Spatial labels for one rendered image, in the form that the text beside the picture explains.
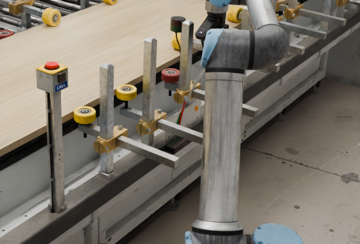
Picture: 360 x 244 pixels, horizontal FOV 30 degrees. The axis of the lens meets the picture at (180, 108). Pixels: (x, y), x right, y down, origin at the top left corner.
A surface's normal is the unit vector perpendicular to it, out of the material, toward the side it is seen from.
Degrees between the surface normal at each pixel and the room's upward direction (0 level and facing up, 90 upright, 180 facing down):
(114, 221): 90
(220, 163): 62
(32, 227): 0
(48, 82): 90
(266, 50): 70
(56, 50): 0
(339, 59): 90
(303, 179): 0
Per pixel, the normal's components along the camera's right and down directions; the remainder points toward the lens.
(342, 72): -0.56, 0.35
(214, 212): -0.25, -0.04
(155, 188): 0.83, 0.29
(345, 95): 0.05, -0.89
